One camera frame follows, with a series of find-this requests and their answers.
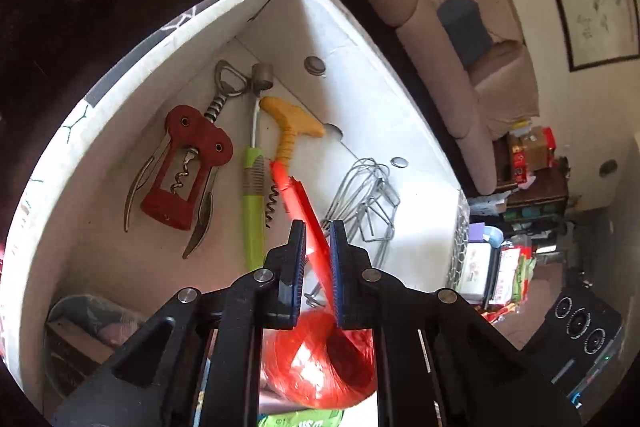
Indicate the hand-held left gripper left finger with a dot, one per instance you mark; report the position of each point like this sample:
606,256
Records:
297,267

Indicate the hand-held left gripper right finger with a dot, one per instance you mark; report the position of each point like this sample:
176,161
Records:
337,272

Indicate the red peeler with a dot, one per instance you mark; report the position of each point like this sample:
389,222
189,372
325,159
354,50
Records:
300,207

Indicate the white cardboard box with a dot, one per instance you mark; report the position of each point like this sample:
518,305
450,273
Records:
360,107

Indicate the white plastic container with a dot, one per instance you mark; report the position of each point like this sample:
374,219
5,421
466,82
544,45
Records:
475,267

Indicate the pile of snack packets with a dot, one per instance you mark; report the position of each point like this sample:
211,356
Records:
515,277

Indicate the red twine ball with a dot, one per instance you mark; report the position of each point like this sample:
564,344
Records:
310,367

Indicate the light blue plastic tub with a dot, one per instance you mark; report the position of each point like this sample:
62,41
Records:
487,234

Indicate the dark wooden side table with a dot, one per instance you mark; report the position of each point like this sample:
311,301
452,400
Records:
545,192

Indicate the green wet wipes packet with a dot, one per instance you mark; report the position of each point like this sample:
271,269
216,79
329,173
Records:
300,421

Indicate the red wing corkscrew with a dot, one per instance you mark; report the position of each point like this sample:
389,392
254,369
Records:
180,142

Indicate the red gift boxes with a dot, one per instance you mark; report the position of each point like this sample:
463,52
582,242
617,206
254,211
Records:
530,152

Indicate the small black box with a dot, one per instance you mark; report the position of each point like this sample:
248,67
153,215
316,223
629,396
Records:
75,347

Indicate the dark blue lumbar cushion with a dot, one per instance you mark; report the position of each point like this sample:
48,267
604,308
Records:
465,32

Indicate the round wall ornament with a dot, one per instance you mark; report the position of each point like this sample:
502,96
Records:
608,168

